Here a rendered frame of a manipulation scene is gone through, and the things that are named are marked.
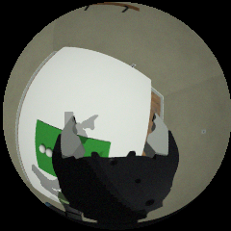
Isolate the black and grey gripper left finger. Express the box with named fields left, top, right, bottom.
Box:
left=52, top=116, right=86, bottom=189

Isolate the white ball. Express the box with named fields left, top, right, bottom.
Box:
left=39, top=144, right=46, bottom=153

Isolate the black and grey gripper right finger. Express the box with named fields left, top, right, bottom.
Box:
left=143, top=113, right=179, bottom=189

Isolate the green turf mat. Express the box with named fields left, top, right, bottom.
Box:
left=35, top=119, right=111, bottom=177

